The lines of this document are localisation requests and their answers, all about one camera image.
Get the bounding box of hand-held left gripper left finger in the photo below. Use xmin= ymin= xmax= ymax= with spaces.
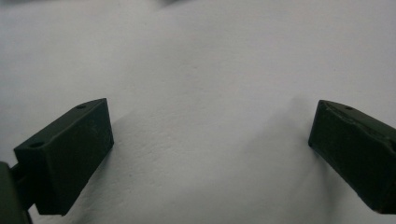
xmin=12 ymin=98 xmax=115 ymax=217

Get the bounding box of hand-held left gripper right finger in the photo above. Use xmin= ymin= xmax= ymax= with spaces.
xmin=308 ymin=99 xmax=396 ymax=215

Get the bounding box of pale grey foam mat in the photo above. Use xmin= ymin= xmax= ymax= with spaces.
xmin=0 ymin=0 xmax=396 ymax=224

